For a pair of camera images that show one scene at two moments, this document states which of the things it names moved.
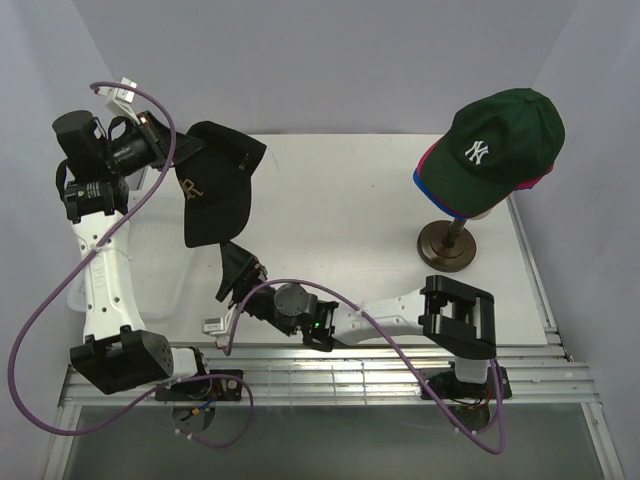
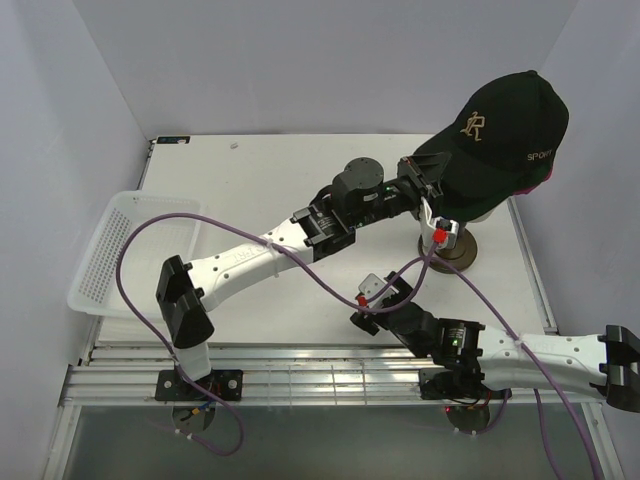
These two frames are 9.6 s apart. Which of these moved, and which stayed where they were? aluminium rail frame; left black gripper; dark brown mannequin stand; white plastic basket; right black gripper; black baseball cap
Moved: right black gripper; black baseball cap; left black gripper
Stayed: aluminium rail frame; dark brown mannequin stand; white plastic basket
